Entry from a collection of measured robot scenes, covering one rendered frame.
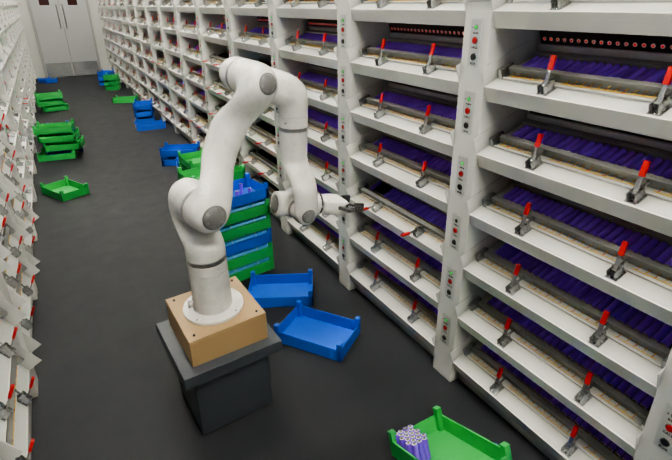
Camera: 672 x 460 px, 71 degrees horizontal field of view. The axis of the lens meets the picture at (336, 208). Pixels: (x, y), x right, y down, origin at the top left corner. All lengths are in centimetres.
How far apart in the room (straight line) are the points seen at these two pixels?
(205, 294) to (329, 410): 60
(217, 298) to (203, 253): 17
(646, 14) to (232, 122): 97
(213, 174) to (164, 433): 89
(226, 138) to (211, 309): 54
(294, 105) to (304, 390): 101
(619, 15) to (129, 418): 180
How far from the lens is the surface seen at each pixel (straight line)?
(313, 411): 176
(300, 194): 147
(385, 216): 191
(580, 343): 141
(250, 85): 129
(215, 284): 149
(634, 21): 118
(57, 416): 199
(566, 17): 126
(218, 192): 133
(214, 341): 152
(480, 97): 141
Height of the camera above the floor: 128
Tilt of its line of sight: 24 degrees down
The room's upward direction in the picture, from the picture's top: 1 degrees counter-clockwise
